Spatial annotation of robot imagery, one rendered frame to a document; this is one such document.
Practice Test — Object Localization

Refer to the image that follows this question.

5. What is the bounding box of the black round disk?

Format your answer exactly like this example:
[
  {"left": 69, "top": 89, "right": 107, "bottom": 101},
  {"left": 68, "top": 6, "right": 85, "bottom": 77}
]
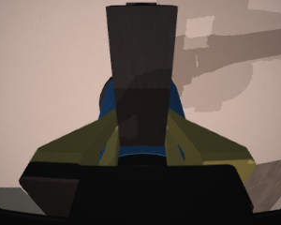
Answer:
[{"left": 98, "top": 76, "right": 112, "bottom": 111}]

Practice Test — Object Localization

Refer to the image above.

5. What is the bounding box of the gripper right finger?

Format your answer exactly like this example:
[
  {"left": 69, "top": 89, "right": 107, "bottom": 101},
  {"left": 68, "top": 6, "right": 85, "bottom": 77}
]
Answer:
[{"left": 165, "top": 108, "right": 256, "bottom": 184}]

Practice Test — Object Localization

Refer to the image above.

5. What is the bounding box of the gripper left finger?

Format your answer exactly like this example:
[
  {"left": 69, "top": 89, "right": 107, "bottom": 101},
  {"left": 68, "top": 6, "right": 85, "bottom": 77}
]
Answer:
[{"left": 28, "top": 109, "right": 120, "bottom": 166}]

